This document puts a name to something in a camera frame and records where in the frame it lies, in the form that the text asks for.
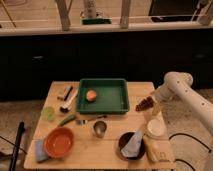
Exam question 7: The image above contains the brown black brush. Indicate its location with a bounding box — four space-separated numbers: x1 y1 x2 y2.
57 86 73 101

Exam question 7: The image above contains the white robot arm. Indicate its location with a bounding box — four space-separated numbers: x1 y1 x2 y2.
152 72 213 136

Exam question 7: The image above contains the dark red grape bunch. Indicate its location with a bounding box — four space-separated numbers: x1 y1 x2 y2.
135 96 154 112

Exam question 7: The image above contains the green plastic tray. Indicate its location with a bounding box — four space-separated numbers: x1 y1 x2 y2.
76 78 130 114

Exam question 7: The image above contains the black pole stand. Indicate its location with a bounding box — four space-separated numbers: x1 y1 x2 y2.
9 122 25 171

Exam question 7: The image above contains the metal cup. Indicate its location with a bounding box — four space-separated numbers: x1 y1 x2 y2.
93 121 107 138

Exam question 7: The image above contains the grey crumpled cloth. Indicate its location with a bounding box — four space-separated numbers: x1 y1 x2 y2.
121 131 143 157

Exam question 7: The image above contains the green base object on shelf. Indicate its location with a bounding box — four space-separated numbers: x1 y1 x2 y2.
82 18 112 25

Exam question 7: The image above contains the green cucumber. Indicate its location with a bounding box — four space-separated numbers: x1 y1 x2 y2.
58 115 76 127

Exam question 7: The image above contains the black floor cable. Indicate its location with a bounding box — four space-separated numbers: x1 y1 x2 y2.
168 132 213 171

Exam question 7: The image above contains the blue cloth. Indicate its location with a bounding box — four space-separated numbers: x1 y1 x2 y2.
35 139 49 163

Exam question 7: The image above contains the orange bowl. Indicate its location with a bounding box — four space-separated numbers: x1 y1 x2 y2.
43 127 74 158

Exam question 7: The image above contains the orange round fruit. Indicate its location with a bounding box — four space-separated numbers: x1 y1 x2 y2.
86 90 97 102

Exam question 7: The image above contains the dark brown bowl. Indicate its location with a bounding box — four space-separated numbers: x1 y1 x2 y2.
117 132 145 160

